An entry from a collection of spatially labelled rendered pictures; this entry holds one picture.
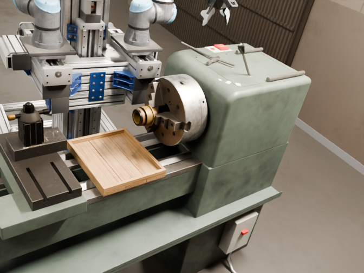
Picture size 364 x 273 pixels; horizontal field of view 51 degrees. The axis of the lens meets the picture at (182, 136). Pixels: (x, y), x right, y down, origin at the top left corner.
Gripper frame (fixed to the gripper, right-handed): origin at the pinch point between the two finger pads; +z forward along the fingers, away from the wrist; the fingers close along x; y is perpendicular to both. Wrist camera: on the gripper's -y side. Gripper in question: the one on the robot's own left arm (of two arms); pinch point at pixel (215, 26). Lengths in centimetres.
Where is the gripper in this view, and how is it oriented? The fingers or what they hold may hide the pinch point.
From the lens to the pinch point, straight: 188.8
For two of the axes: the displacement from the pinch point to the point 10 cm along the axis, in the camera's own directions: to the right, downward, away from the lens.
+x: -7.9, 2.0, -5.8
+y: -5.9, -5.2, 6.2
